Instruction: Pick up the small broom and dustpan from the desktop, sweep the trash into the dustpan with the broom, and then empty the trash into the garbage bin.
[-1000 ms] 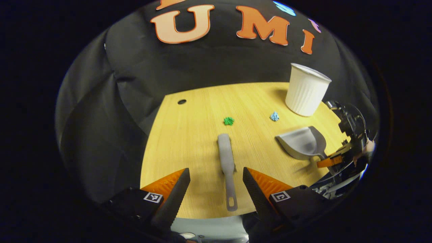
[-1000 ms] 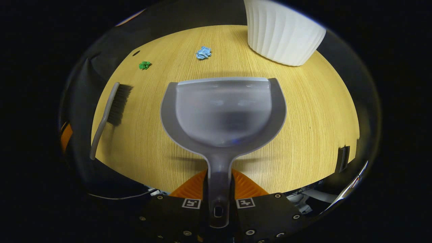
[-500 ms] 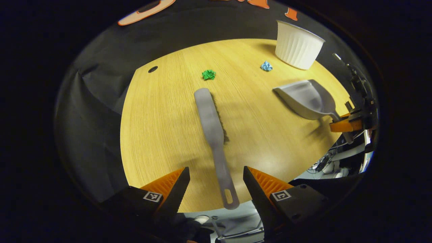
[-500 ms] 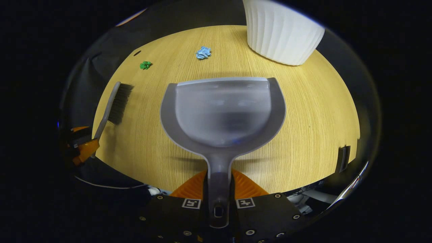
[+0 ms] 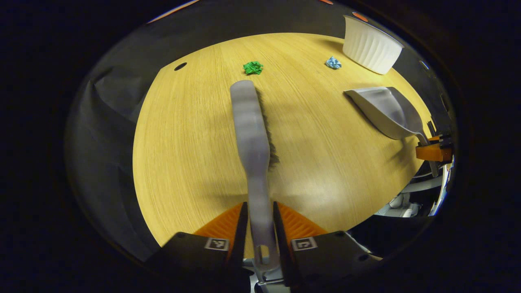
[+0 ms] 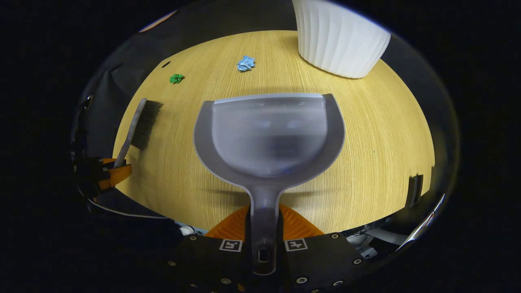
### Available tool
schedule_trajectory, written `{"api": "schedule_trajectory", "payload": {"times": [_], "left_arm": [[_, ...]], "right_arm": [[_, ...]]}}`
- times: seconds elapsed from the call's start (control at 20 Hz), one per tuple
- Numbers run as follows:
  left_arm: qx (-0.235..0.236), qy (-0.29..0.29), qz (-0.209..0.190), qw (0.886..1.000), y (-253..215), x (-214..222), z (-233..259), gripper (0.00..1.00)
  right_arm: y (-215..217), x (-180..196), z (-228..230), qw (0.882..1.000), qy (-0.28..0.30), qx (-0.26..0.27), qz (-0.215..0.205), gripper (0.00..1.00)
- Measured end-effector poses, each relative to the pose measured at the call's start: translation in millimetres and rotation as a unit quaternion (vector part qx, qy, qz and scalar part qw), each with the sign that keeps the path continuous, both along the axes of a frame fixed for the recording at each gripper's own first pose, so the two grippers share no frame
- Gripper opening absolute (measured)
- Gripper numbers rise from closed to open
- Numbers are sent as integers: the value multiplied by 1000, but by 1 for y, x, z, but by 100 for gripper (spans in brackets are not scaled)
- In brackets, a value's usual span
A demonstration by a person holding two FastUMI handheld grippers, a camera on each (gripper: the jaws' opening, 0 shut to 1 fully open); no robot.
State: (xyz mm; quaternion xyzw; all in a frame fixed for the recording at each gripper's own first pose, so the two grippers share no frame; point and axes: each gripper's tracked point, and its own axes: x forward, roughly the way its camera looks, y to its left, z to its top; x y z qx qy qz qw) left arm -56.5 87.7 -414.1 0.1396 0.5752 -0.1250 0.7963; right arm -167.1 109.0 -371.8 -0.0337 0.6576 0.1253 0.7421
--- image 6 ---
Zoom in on grey dustpan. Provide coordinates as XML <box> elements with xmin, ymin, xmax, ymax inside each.
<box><xmin>194</xmin><ymin>93</ymin><xmax>346</xmax><ymax>276</ymax></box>

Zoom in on blue paper ball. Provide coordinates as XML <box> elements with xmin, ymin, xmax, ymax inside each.
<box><xmin>237</xmin><ymin>55</ymin><xmax>256</xmax><ymax>72</ymax></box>

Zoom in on wooden desktop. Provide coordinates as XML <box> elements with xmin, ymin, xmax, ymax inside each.
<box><xmin>112</xmin><ymin>30</ymin><xmax>436</xmax><ymax>234</ymax></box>

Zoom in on small grey broom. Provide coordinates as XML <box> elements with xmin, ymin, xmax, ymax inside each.
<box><xmin>114</xmin><ymin>98</ymin><xmax>163</xmax><ymax>168</ymax></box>

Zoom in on black table clamp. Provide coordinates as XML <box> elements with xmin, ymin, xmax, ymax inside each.
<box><xmin>407</xmin><ymin>175</ymin><xmax>424</xmax><ymax>208</ymax></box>

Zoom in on thin gripper cable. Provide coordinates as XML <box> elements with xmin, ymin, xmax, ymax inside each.
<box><xmin>87</xmin><ymin>197</ymin><xmax>168</xmax><ymax>219</ymax></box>

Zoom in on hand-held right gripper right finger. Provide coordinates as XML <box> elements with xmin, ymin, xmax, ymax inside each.
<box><xmin>278</xmin><ymin>203</ymin><xmax>368</xmax><ymax>293</ymax></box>

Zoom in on white ribbed garbage bin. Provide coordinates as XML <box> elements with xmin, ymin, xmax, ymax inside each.
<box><xmin>292</xmin><ymin>0</ymin><xmax>391</xmax><ymax>79</ymax></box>

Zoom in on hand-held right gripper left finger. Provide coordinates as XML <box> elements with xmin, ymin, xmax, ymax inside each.
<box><xmin>163</xmin><ymin>205</ymin><xmax>253</xmax><ymax>293</ymax></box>

